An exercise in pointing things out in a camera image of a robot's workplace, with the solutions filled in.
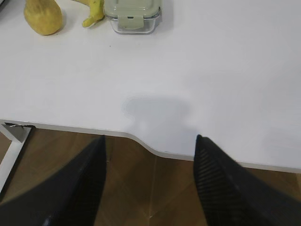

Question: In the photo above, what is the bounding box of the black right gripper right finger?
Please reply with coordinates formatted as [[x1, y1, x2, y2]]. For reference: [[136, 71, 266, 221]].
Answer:
[[193, 135, 301, 226]]

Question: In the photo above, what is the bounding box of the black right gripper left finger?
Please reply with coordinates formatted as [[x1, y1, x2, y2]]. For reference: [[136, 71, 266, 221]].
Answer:
[[0, 136, 106, 226]]

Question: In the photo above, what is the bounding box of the yellow pear-shaped toy fruit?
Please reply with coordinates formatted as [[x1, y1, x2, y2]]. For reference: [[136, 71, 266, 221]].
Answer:
[[24, 0, 63, 35]]

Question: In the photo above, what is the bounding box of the yellow banana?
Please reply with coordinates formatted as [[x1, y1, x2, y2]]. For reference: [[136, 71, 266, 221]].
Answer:
[[74, 0, 105, 28]]

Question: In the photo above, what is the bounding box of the glass container green lid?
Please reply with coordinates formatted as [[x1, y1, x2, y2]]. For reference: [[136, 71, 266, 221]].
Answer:
[[103, 0, 162, 34]]

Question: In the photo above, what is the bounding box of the white table leg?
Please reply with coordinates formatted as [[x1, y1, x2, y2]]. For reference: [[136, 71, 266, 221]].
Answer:
[[0, 123, 35, 200]]

